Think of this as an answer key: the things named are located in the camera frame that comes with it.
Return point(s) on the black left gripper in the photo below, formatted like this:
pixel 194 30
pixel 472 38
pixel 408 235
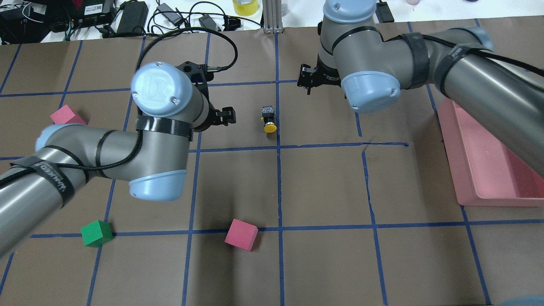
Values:
pixel 211 115

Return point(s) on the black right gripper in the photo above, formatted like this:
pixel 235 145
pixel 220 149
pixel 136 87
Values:
pixel 324 76

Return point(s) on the yellow push button switch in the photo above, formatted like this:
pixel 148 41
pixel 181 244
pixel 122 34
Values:
pixel 268 118

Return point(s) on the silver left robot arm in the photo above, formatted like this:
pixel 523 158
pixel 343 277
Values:
pixel 174 104

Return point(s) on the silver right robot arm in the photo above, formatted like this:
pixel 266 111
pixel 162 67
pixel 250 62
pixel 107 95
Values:
pixel 502 94

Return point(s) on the yellow tape roll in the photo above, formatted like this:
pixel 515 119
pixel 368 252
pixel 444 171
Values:
pixel 245 7

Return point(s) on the black power adapter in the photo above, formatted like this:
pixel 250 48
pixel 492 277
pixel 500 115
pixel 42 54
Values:
pixel 383 12

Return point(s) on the pink foam cube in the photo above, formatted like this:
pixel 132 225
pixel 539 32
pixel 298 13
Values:
pixel 241 235
pixel 66 115

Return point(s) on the black laptop charger brick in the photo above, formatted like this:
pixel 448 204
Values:
pixel 133 17

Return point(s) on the green foam cube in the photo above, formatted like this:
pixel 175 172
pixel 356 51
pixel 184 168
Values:
pixel 96 234

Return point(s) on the pink plastic bin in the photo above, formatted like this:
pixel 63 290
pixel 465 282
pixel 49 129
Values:
pixel 485 173

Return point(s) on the aluminium frame post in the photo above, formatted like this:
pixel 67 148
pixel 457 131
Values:
pixel 272 17

